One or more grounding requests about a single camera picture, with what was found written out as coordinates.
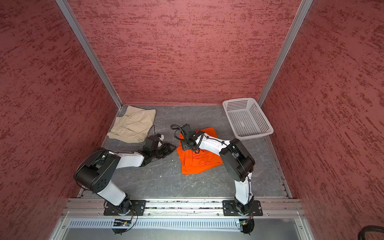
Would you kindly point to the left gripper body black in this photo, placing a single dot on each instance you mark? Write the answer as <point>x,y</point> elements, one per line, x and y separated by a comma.
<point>161,152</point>

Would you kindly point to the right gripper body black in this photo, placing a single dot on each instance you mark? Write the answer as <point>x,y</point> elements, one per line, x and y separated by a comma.
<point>186,144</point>

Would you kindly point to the orange shorts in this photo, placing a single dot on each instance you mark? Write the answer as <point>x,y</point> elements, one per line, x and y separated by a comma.
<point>193,163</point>

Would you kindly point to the beige shorts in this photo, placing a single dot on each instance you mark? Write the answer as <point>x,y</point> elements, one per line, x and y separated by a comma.
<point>133,126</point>

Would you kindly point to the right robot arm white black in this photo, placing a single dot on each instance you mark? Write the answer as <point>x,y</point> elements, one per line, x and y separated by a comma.
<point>237,160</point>

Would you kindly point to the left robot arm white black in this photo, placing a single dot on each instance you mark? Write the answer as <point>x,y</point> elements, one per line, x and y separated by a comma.
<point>96,171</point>

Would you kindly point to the white plastic basket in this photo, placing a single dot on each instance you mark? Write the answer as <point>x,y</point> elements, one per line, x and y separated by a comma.
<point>247,119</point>

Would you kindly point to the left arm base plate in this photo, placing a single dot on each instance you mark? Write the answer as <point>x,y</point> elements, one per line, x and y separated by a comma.
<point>127,208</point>

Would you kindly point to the left circuit board with wires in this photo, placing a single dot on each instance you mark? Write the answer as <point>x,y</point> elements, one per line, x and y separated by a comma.
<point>120,226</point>

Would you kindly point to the circuit board with wires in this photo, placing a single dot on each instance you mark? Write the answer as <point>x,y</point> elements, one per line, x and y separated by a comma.
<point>246,226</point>
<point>120,226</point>

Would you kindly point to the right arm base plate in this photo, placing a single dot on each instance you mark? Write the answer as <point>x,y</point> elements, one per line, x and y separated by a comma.
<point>235,208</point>

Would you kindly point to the aluminium rail frame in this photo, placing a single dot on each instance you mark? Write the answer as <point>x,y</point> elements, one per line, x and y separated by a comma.
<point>179,214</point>

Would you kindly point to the right circuit board with wires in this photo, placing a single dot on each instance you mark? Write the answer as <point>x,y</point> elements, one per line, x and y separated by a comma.
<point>246,226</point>

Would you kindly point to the left corner aluminium post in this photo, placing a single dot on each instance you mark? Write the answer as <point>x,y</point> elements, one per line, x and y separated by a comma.
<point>79,33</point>

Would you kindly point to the corner aluminium post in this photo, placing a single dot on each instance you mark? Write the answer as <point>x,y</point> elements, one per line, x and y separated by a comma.
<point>79,33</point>
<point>290,37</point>

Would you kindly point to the right corner aluminium post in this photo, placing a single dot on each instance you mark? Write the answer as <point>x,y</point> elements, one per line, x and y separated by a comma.
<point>290,37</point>

